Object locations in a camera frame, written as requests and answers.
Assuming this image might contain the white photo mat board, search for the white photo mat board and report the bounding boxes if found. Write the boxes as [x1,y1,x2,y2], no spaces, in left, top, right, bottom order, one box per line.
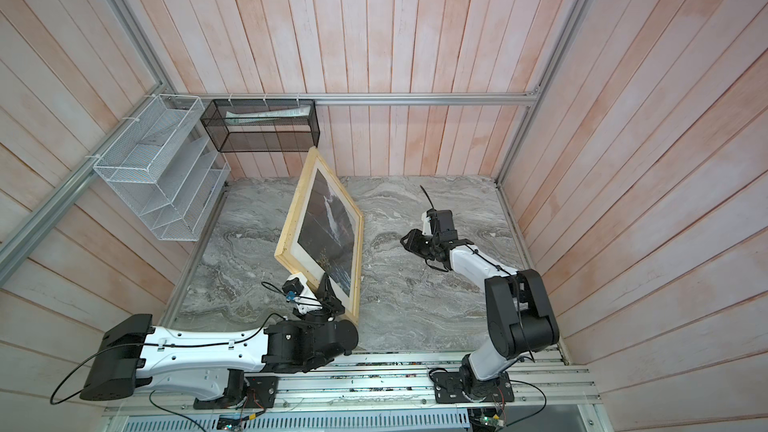
[289,155,362,313]

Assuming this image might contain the waterfall landscape photo print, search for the waterfall landscape photo print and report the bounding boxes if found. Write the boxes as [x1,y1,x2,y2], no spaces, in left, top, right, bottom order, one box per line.
[298,170,356,296]

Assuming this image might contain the light wooden picture frame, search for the light wooden picture frame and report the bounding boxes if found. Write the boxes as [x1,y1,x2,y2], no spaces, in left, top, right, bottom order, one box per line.
[274,146,366,325]

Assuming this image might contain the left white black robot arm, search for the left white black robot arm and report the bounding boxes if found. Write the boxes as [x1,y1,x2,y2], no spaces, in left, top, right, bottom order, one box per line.
[78,274,359,408]

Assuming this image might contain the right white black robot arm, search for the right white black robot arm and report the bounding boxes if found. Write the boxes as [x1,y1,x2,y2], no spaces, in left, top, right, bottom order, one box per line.
[400,229,560,400]

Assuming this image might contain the aluminium slotted base rails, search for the aluminium slotted base rails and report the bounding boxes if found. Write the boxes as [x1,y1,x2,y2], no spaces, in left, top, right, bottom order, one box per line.
[104,346,612,431]

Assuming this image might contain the paper sheet inside black basket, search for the paper sheet inside black basket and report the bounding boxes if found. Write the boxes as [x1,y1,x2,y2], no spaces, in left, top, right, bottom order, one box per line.
[224,106,312,132]

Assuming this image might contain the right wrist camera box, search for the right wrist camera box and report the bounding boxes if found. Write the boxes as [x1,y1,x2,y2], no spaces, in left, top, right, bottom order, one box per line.
[427,209,458,241]

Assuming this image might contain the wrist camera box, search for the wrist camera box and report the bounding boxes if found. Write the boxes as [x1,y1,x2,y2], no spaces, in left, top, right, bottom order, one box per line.
[427,209,458,241]
[281,274,308,315]

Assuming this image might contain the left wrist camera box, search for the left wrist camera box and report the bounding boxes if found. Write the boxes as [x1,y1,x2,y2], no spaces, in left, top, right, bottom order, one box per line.
[281,274,308,315]

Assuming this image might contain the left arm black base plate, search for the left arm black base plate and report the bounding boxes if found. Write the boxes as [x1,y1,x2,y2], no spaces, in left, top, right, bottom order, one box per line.
[193,369,279,410]

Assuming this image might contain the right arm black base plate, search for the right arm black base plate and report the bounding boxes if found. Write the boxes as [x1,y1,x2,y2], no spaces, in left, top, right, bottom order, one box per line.
[428,368,514,404]

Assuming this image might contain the black wire mesh basket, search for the black wire mesh basket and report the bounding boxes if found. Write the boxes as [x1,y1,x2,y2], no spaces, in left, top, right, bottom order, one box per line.
[201,98,321,153]

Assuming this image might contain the white wire mesh shelf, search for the white wire mesh shelf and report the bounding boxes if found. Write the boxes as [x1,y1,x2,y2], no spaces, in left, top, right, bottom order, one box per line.
[94,94,230,242]

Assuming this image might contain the aluminium wall rail frame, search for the aluminium wall rail frame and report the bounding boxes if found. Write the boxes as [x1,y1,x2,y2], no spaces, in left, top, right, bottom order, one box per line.
[0,0,613,367]

